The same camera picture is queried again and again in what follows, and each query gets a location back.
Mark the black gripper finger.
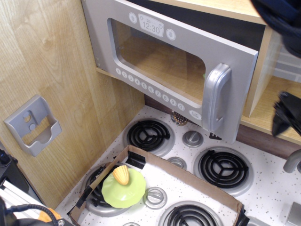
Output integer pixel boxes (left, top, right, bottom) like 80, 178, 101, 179
272, 110, 290, 136

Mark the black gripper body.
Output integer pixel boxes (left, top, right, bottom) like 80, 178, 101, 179
274, 91, 301, 135

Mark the grey toy microwave door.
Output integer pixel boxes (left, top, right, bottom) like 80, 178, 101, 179
82, 0, 263, 143

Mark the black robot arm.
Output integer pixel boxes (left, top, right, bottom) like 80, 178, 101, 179
251, 0, 301, 137

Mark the grey toy faucet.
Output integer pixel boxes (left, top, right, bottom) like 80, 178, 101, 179
283, 149, 301, 173

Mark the hanging black toy spatula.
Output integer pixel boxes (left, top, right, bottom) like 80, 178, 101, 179
209, 132, 222, 140

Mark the back right black burner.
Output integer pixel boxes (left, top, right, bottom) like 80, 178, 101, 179
196, 150, 249, 189

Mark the grey back stove knob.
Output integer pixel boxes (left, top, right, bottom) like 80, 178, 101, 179
182, 131, 204, 147

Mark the grey stove knob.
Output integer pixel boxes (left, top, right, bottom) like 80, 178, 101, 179
167, 157, 187, 170
182, 131, 204, 147
143, 187, 167, 210

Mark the hanging toy strainer spoon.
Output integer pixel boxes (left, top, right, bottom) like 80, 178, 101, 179
171, 111, 188, 126

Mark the grey middle stove knob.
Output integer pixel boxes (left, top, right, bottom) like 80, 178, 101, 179
167, 157, 187, 170

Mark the front right black burner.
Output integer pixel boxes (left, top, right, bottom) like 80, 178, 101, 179
167, 204, 217, 226

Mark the back left black burner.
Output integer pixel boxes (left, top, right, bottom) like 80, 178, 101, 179
126, 120, 171, 152

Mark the grey front stove knob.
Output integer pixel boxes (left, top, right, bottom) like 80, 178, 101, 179
143, 187, 167, 210

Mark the yellow toy corn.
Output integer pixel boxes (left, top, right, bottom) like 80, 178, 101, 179
112, 165, 130, 186

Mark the green toy plate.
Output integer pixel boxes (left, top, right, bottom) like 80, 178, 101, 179
102, 169, 146, 208

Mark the brown cardboard box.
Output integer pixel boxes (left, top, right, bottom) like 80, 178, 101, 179
68, 147, 250, 226

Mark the orange object bottom left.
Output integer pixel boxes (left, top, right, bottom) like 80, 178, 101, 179
38, 208, 62, 223

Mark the black equipment at left edge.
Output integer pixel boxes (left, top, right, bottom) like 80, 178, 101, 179
0, 149, 29, 193

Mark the grey wall phone holder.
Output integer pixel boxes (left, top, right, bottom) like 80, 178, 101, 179
4, 95, 62, 157

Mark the black braided cable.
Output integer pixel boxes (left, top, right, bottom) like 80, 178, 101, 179
0, 197, 63, 226

